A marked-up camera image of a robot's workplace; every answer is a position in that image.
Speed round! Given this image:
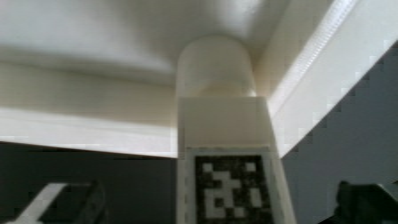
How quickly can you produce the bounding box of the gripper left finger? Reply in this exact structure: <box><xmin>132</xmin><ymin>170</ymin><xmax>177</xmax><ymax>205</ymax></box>
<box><xmin>11</xmin><ymin>181</ymin><xmax>107</xmax><ymax>224</ymax></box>

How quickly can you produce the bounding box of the white square tabletop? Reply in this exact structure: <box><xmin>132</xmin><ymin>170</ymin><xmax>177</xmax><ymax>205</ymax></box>
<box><xmin>0</xmin><ymin>0</ymin><xmax>398</xmax><ymax>157</ymax></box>

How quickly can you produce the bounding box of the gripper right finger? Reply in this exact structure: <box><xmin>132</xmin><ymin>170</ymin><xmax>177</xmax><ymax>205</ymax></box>
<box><xmin>331</xmin><ymin>181</ymin><xmax>398</xmax><ymax>224</ymax></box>

